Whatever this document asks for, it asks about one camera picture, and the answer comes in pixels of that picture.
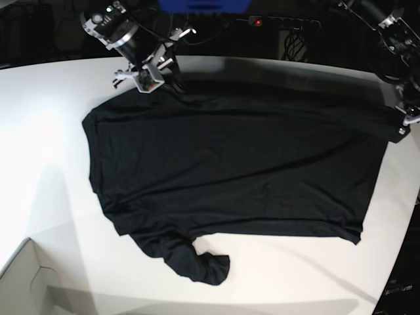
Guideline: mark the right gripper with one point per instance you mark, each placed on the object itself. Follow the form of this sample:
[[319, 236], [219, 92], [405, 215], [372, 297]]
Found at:
[[156, 69]]

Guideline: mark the black power strip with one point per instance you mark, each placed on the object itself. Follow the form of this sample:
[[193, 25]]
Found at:
[[284, 23]]

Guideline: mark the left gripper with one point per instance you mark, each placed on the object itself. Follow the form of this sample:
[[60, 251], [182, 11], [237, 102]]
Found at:
[[408, 105]]

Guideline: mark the black t-shirt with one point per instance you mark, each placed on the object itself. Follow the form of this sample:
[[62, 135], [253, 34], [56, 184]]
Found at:
[[227, 157]]

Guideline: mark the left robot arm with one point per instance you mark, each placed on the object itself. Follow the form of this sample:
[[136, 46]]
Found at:
[[400, 40]]

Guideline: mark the blue bin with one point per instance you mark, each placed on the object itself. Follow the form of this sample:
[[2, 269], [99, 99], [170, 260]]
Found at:
[[204, 6]]

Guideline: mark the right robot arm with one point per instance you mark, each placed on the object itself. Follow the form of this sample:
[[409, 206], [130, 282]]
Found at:
[[113, 25]]

